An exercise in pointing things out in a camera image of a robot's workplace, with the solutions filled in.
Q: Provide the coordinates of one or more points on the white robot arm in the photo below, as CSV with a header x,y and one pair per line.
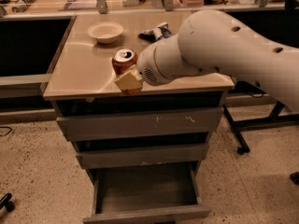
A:
x,y
211,41

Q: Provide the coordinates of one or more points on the black table leg frame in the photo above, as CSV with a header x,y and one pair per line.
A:
x,y
273,120

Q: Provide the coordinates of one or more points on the black caster bottom left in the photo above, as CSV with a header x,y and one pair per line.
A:
x,y
6,202

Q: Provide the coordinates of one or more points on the middle drawer front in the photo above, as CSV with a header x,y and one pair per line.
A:
x,y
142,156

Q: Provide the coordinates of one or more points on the top drawer front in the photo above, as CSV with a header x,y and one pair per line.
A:
x,y
140,124

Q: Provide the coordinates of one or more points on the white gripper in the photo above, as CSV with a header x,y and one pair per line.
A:
x,y
149,62

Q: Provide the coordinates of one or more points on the blue white chip bag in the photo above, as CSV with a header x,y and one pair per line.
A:
x,y
157,33

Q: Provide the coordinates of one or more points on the grey drawer cabinet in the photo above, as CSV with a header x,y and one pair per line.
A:
x,y
82,84

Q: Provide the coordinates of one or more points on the open bottom drawer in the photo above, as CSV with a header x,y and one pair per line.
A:
x,y
149,194

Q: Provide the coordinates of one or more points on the red coke can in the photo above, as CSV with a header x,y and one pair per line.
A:
x,y
122,59

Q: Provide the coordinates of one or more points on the white bowl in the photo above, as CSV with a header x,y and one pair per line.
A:
x,y
105,32

